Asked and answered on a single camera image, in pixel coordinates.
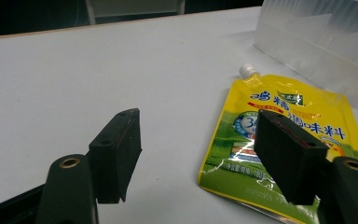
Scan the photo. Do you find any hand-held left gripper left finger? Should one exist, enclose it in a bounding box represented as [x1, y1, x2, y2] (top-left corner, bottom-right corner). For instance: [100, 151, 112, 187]
[35, 107, 144, 224]

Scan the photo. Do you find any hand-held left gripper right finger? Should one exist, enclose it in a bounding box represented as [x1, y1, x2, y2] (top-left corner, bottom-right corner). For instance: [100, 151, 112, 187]
[253, 109, 358, 224]

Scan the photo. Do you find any yellow green spouted seasoning pouch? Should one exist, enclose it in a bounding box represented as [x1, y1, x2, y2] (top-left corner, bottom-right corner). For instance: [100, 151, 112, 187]
[197, 63, 358, 224]

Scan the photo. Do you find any translucent plastic divided box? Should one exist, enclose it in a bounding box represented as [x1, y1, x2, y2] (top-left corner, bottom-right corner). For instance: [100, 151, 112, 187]
[254, 0, 358, 109]

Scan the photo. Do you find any grey metal stand frame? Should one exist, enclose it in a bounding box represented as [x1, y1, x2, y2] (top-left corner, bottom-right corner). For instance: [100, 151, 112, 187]
[85, 0, 186, 25]

